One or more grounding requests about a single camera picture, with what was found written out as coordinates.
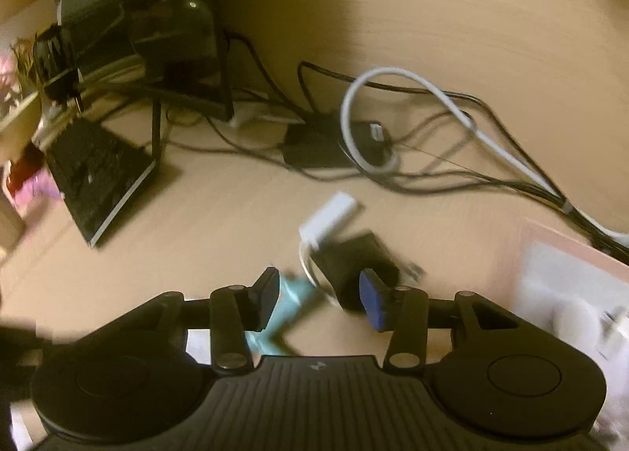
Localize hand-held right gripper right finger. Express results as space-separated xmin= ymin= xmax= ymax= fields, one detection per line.
xmin=359 ymin=268 xmax=544 ymax=376

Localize black rectangular device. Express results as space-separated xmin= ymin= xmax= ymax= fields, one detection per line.
xmin=311 ymin=231 xmax=426 ymax=317

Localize pink cardboard box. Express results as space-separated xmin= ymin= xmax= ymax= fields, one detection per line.
xmin=518 ymin=219 xmax=629 ymax=368

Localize round black webcam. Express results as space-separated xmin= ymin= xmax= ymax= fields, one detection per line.
xmin=129 ymin=0 xmax=218 ymax=86

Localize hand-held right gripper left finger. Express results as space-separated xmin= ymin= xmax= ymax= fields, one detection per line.
xmin=93 ymin=267 xmax=282 ymax=376

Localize white power strip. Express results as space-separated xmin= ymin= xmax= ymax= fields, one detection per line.
xmin=228 ymin=101 xmax=308 ymax=132

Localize white looped cable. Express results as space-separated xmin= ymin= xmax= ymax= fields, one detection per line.
xmin=340 ymin=67 xmax=629 ymax=240

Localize white adapter with cable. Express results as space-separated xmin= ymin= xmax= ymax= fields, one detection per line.
xmin=298 ymin=192 xmax=360 ymax=307

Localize teal plastic object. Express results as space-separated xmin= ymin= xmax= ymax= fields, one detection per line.
xmin=243 ymin=268 xmax=318 ymax=358

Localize black cables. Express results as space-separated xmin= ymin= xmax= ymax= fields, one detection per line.
xmin=216 ymin=29 xmax=629 ymax=260

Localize black hub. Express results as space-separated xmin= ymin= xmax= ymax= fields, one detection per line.
xmin=282 ymin=121 xmax=398 ymax=171

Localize white items in box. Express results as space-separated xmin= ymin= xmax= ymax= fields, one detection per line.
xmin=543 ymin=294 xmax=629 ymax=364

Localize black keyboard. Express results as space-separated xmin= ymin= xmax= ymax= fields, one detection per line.
xmin=45 ymin=116 xmax=159 ymax=249

